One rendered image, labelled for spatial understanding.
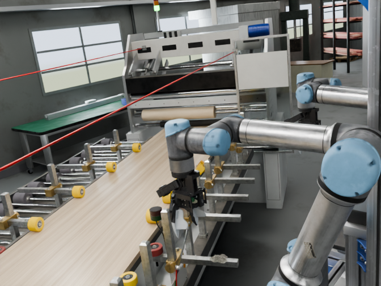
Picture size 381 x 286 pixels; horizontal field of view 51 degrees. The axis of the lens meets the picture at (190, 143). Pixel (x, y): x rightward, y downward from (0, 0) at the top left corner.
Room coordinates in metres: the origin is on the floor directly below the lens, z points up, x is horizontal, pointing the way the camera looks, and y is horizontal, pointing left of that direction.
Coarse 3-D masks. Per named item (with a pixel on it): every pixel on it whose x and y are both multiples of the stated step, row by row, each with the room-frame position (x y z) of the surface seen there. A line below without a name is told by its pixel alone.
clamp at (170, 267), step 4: (176, 252) 1.75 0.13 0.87; (180, 252) 1.75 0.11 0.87; (176, 260) 1.68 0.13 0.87; (168, 264) 1.65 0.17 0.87; (172, 264) 1.65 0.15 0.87; (176, 264) 1.67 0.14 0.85; (168, 268) 1.66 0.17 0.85; (172, 268) 1.65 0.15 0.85; (168, 272) 1.66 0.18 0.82; (172, 272) 1.65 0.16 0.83
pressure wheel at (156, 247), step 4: (152, 244) 1.79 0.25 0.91; (156, 244) 1.79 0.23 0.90; (160, 244) 1.78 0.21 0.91; (152, 248) 1.76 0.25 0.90; (156, 248) 1.75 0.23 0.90; (160, 248) 1.75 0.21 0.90; (152, 252) 1.73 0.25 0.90; (156, 252) 1.73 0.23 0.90; (160, 252) 1.74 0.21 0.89; (156, 264) 1.76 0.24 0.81
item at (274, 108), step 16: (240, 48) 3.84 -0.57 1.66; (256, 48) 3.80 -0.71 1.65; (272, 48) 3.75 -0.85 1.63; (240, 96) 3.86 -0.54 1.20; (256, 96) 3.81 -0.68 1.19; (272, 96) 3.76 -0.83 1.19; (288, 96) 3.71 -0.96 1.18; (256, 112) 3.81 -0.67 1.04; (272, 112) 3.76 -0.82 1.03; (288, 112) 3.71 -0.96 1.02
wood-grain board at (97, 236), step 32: (128, 160) 3.23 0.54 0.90; (160, 160) 3.12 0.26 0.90; (96, 192) 2.59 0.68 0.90; (128, 192) 2.52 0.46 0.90; (64, 224) 2.15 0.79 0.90; (96, 224) 2.10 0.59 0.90; (128, 224) 2.05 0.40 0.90; (160, 224) 2.02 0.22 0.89; (0, 256) 1.86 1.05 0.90; (32, 256) 1.82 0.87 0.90; (64, 256) 1.79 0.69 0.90; (96, 256) 1.75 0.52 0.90; (128, 256) 1.71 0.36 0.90
